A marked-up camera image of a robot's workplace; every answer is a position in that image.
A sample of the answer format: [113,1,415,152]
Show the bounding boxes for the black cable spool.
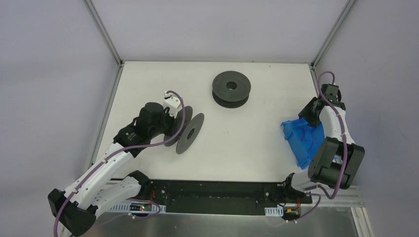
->
[212,71,251,109]

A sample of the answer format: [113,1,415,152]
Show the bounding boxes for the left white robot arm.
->
[47,99,193,237]

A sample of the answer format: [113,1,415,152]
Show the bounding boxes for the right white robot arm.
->
[280,84,365,202]

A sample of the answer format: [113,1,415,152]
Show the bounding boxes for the blue plastic bin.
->
[281,118,335,170]

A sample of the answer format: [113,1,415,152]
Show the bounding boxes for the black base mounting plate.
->
[134,180,312,216]

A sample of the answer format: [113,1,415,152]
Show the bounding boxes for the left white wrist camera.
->
[163,91,181,118]

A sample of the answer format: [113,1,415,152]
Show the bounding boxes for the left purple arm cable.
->
[53,90,186,237]

